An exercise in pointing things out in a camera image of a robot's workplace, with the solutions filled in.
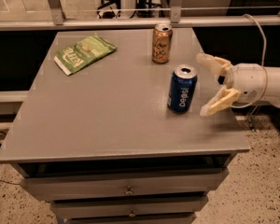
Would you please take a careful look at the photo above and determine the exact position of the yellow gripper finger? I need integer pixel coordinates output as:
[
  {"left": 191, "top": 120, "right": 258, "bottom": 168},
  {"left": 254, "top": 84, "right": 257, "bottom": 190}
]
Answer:
[
  {"left": 196, "top": 53, "right": 232, "bottom": 77},
  {"left": 200, "top": 87, "right": 241, "bottom": 117}
]

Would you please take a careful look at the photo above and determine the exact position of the top grey drawer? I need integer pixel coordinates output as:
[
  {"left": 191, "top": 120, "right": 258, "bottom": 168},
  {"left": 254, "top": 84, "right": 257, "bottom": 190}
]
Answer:
[{"left": 21, "top": 168, "right": 229, "bottom": 201}]

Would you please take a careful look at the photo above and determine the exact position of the green chip bag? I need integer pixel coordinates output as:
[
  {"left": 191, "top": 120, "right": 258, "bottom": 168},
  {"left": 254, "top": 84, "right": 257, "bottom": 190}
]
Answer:
[{"left": 54, "top": 35, "right": 117, "bottom": 76}]

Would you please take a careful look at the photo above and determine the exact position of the blue pepsi can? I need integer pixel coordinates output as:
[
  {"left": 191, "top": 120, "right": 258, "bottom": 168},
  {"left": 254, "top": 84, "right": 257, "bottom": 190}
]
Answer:
[{"left": 167, "top": 64, "right": 198, "bottom": 113}]

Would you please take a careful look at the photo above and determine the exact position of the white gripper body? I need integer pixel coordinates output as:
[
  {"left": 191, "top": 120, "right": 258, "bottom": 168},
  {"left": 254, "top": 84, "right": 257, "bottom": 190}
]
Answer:
[{"left": 223, "top": 63, "right": 267, "bottom": 105}]

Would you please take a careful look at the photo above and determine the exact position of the grey drawer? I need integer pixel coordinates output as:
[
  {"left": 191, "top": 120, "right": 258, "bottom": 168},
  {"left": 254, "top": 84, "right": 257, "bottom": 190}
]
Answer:
[
  {"left": 21, "top": 168, "right": 229, "bottom": 201},
  {"left": 50, "top": 196, "right": 208, "bottom": 218}
]

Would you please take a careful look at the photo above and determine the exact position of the metal railing frame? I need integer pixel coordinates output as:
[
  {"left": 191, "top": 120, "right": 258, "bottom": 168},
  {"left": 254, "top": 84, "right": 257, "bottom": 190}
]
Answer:
[{"left": 0, "top": 0, "right": 280, "bottom": 31}]

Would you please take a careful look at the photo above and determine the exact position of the white cable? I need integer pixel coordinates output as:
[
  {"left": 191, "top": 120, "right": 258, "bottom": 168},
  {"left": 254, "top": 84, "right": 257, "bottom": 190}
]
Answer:
[{"left": 230, "top": 13, "right": 269, "bottom": 109}]

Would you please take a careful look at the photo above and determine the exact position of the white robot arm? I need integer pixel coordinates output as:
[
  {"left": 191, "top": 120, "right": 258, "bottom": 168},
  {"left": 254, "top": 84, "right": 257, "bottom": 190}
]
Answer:
[{"left": 196, "top": 53, "right": 280, "bottom": 117}]

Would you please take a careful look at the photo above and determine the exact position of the gold soda can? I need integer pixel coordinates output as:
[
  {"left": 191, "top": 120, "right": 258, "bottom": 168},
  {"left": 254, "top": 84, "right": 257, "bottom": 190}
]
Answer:
[{"left": 152, "top": 23, "right": 173, "bottom": 63}]

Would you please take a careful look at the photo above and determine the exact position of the grey drawer cabinet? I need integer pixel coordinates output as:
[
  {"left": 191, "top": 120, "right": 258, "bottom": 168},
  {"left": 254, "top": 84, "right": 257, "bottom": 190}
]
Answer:
[{"left": 0, "top": 28, "right": 248, "bottom": 224}]

